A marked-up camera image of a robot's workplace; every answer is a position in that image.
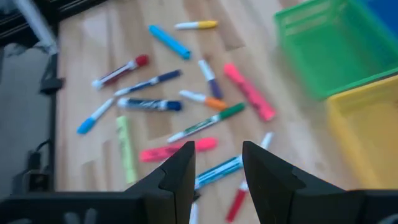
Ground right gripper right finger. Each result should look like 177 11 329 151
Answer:
242 141 346 224

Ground green plastic basket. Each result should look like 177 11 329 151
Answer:
273 0 398 101

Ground thick red whiteboard marker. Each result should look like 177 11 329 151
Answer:
91 54 150 91

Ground thin red marker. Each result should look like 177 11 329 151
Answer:
225 131 275 223

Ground thin green marker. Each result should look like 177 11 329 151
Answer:
166 101 247 144

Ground black power adapter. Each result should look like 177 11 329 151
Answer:
11 139 53 194

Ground thick blue whiteboard marker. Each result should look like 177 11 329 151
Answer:
116 96 183 112

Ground small white marker blue cap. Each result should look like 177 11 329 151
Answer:
76 97 116 136

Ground small white marker orange cap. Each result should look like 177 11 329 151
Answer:
178 89 228 112

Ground yellow plastic basket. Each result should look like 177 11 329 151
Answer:
325 74 398 190

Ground light blue highlighter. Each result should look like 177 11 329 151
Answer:
147 24 192 61

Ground thin dark blue marker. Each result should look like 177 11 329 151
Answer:
113 68 183 97

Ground thick teal whiteboard marker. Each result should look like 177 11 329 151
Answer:
194 154 245 191

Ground pink highlighter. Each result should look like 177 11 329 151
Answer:
139 136 218 163
223 62 277 122

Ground small white marker purple cap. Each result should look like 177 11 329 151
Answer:
197 58 224 100

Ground yellow-green highlighter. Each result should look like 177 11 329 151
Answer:
115 115 139 184

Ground grey slanted pole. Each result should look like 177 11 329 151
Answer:
12 0 59 56

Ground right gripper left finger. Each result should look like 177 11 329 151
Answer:
124 141 197 224

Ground small white marker yellow cap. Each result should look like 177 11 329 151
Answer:
174 19 219 31

